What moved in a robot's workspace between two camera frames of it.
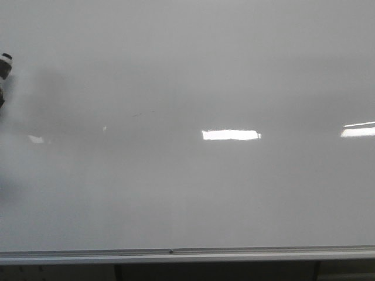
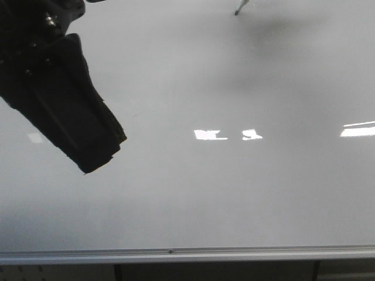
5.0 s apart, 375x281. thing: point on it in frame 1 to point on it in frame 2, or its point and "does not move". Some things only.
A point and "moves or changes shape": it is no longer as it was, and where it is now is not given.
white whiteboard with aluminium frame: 142,131 does not move
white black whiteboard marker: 6,67 moves or changes shape
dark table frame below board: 239,271 does not move
